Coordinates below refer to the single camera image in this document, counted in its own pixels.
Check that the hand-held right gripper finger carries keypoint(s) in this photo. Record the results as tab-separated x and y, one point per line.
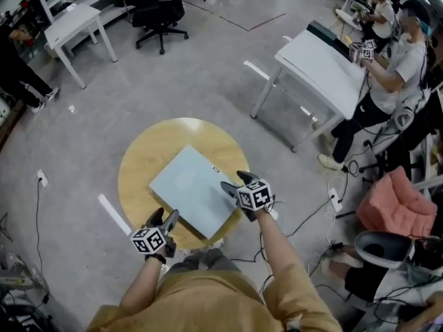
231	189
249	177

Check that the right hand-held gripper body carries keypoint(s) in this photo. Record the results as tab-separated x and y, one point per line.
254	195

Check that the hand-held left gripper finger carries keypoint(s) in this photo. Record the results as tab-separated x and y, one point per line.
155	218
171	221

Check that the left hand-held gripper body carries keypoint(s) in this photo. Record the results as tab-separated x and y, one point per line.
149	240

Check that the light blue box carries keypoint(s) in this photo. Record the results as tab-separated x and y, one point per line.
190	192

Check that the person's right forearm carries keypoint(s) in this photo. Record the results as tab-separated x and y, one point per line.
273	240

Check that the person's left forearm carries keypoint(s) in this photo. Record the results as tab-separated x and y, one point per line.
143	282

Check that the round wooden table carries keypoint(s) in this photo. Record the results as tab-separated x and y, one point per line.
145	157

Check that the black wrist band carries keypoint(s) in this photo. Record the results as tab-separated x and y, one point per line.
155	258

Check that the white tape strip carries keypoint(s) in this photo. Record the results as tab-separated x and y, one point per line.
114	214

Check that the person's grey trousers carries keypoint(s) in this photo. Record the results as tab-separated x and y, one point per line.
207	261

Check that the white power strip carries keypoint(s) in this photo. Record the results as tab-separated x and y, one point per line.
42	178
335	199

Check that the person's tan shirt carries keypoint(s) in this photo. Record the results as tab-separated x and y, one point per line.
214	306

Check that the white rectangular table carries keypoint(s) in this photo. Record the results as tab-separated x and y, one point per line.
74	21
322	67

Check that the pink armchair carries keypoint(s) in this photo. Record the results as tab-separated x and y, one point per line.
394	206

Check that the grey moulded chair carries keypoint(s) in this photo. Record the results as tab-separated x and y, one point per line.
398	251

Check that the black box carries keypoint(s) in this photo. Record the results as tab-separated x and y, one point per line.
323	33

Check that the wooden bench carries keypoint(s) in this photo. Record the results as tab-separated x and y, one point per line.
10	123

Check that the small round white table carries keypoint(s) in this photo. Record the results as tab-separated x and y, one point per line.
346	15

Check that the black office chair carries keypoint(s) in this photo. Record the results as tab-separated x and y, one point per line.
155	9

